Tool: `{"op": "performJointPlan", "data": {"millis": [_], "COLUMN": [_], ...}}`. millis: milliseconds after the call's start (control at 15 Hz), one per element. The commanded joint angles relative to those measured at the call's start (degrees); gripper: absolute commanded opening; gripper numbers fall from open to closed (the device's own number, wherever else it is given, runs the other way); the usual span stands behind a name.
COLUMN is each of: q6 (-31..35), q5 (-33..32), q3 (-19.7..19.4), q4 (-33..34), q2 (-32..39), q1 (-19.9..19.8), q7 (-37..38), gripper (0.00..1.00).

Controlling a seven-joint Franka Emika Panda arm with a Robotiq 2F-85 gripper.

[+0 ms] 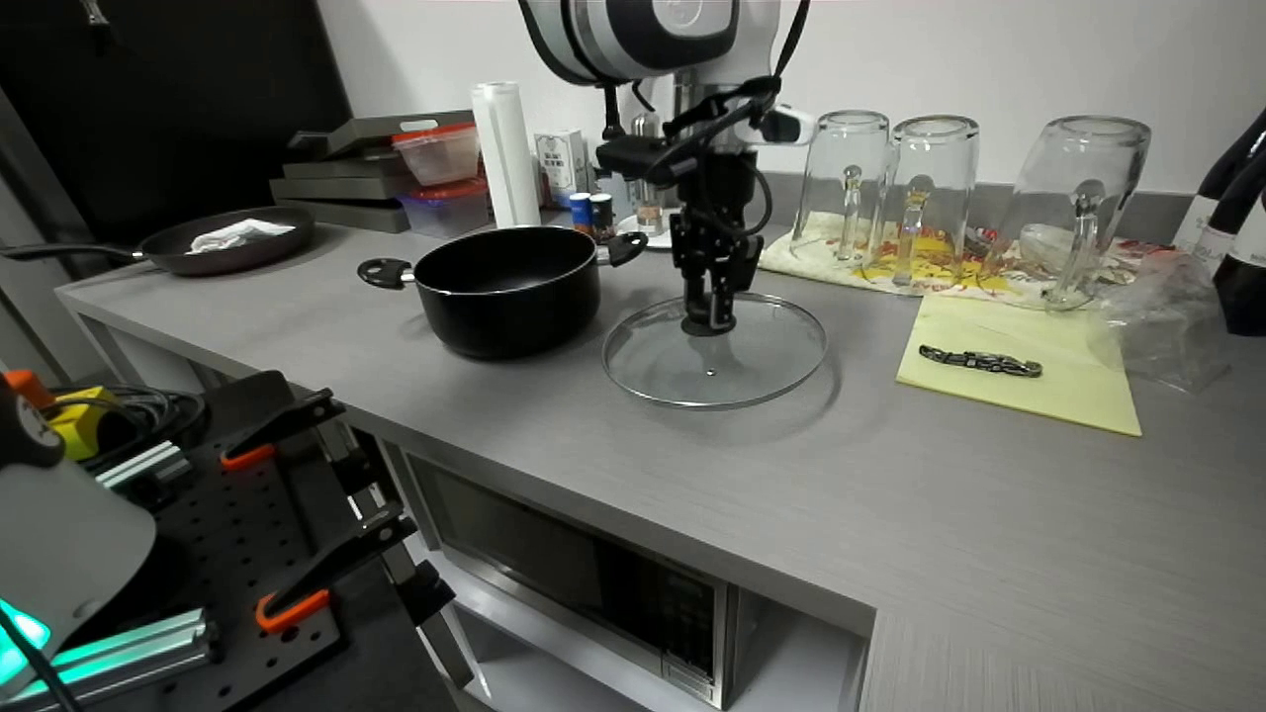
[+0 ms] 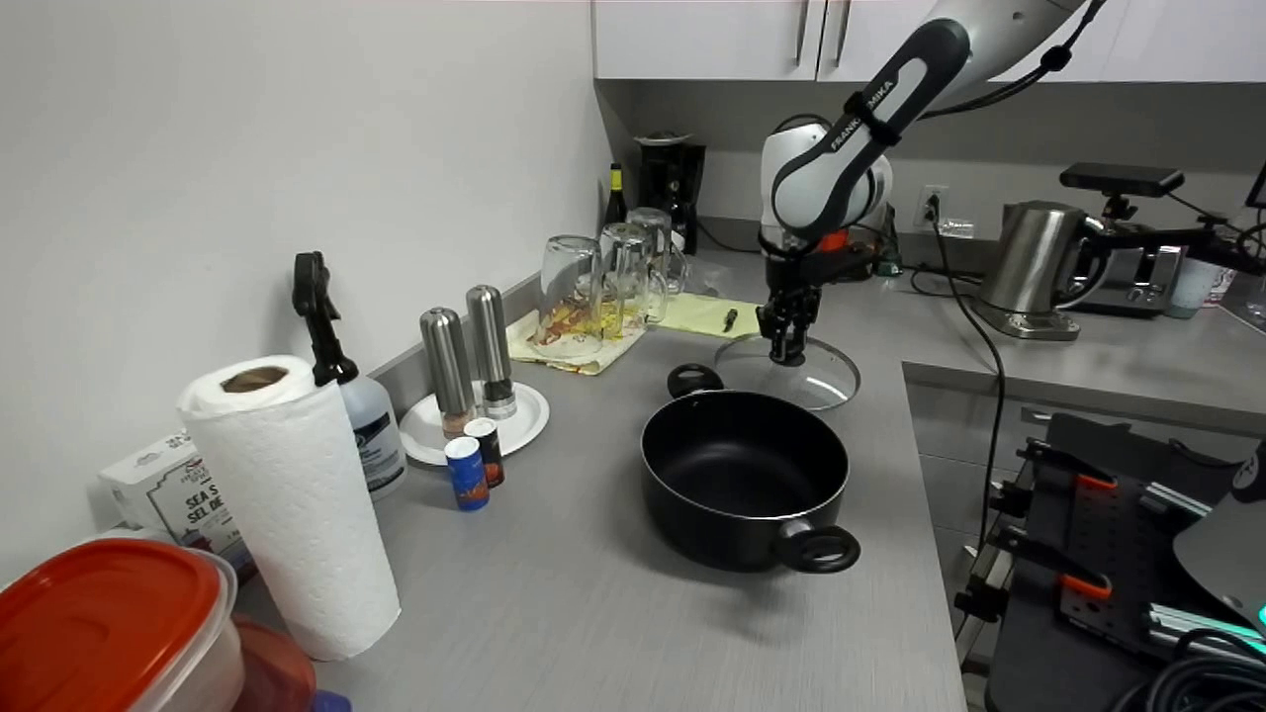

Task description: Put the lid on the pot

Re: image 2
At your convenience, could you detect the black cooking pot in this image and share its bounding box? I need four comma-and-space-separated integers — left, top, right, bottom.
638, 361, 862, 578

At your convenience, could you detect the white carton box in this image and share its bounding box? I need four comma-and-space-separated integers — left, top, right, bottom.
91, 431, 257, 578

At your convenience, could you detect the dark wine bottle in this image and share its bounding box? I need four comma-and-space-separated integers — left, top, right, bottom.
601, 158, 631, 230

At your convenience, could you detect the small brown bottle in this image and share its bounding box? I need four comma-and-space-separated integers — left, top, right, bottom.
464, 413, 507, 489

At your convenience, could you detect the patterned yellow dish towel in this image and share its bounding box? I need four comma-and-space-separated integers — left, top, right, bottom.
507, 293, 648, 378

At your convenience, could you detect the white plate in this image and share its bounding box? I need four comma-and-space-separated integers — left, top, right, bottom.
394, 378, 555, 469

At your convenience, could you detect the yellow notepad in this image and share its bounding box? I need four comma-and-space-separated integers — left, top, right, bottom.
654, 287, 766, 344

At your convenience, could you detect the steel canister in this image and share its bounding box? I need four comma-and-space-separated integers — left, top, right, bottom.
973, 196, 1119, 344

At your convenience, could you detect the glass pot lid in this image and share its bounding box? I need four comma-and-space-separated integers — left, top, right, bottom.
709, 333, 865, 413

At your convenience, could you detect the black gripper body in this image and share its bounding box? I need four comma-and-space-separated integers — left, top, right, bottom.
755, 247, 826, 325

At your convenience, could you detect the white paper towel roll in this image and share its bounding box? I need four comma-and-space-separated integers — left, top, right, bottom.
174, 351, 408, 663

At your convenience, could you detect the spray bottle with black trigger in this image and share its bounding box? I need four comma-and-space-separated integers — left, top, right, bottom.
287, 247, 411, 496

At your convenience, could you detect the coiled black cable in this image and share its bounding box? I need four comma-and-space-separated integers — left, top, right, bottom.
1111, 645, 1266, 712

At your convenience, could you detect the black hanging cable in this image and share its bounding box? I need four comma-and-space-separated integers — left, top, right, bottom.
921, 193, 1012, 556

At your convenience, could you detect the small blue-labelled bottle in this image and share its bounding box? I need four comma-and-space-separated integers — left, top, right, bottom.
443, 436, 495, 515

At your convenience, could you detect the metal cabinet handle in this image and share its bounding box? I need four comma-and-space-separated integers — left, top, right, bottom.
786, 0, 815, 72
821, 0, 853, 76

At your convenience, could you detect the white mug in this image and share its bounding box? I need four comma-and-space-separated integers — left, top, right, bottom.
1163, 251, 1237, 320

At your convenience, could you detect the plastic container with red lid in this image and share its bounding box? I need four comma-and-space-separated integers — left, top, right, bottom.
0, 531, 249, 712

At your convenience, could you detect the steel grinder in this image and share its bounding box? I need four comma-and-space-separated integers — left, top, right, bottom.
414, 305, 480, 437
464, 279, 521, 423

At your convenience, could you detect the clear drinking glass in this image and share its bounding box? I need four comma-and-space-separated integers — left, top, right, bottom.
593, 217, 654, 311
625, 205, 689, 296
536, 230, 606, 320

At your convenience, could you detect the black coffee maker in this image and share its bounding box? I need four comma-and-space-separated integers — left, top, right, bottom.
629, 130, 709, 257

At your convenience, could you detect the white upper cabinet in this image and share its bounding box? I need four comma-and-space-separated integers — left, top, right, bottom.
588, 0, 1266, 85

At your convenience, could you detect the green-lit aluminium rail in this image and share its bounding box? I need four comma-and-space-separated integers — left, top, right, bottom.
1142, 595, 1266, 649

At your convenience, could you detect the black clamp with orange handle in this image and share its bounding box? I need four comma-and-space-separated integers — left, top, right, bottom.
954, 524, 1122, 624
986, 437, 1138, 524

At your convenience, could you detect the black camera on stand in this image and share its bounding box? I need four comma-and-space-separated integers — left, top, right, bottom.
1056, 158, 1187, 220

